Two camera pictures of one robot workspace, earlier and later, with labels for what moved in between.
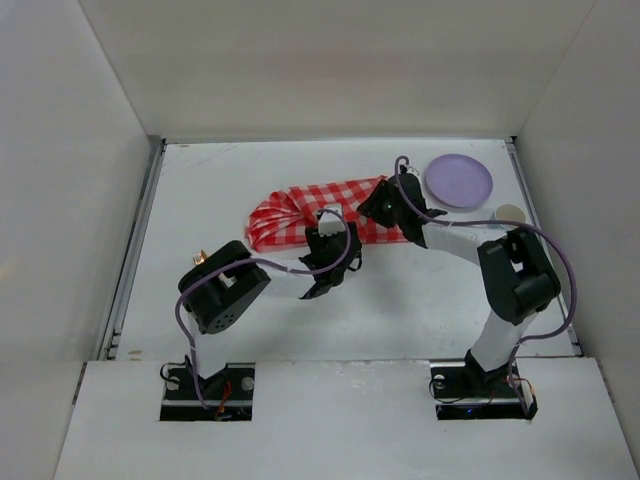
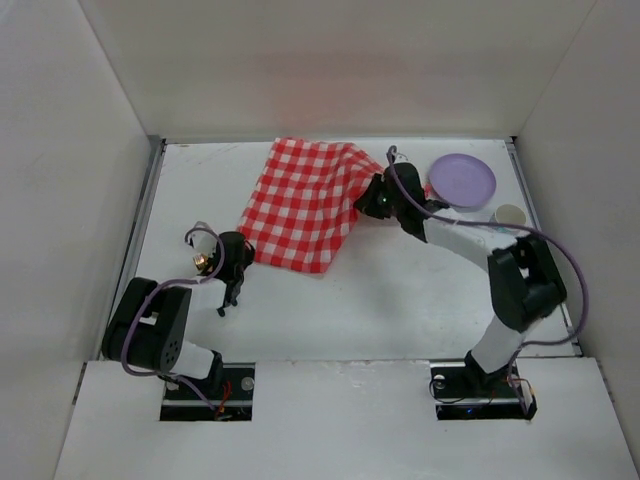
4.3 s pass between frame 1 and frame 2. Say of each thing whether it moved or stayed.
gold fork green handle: stayed
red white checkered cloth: moved
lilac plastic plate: stayed
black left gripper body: moved
